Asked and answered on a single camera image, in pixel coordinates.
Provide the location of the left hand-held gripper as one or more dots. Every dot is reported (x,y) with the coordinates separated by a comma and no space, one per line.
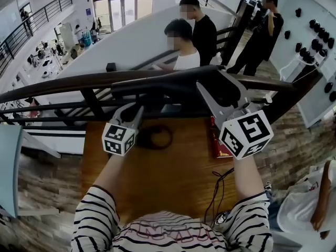
(118,138)

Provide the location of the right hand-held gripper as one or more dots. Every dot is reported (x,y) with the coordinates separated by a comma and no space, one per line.
(246,132)

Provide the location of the person's right forearm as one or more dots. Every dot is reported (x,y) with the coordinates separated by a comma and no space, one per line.
(246,177)

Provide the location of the person's left forearm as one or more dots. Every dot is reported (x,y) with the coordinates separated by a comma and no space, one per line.
(110,172)

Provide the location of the small black box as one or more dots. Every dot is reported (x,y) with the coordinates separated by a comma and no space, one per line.
(111,67)

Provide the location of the red book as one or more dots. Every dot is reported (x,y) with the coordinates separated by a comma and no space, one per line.
(221,147)

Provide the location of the black metal balcony railing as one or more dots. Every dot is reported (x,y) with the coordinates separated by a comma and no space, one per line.
(210,0)
(45,8)

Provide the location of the group of black headsets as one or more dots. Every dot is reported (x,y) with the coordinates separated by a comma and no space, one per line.
(316,43)

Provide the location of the glass entrance door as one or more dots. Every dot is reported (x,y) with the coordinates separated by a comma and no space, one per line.
(123,9)

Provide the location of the person's striped shirt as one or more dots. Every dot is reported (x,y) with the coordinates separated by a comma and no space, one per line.
(168,232)

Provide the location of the pale blue panel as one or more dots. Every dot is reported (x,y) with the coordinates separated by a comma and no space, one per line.
(10,167)

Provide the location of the dark wooden stair post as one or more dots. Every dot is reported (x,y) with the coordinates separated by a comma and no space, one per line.
(237,35)
(294,98)

